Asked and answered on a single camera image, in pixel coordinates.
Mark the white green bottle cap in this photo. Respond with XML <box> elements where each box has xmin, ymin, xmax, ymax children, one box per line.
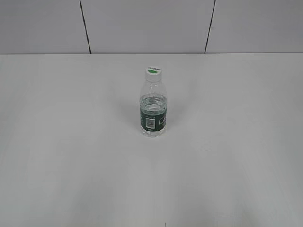
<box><xmin>145</xmin><ymin>66</ymin><xmax>162</xmax><ymax>82</ymax></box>

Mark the clear plastic water bottle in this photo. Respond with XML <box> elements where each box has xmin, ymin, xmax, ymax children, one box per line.
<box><xmin>139</xmin><ymin>80</ymin><xmax>168</xmax><ymax>137</ymax></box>

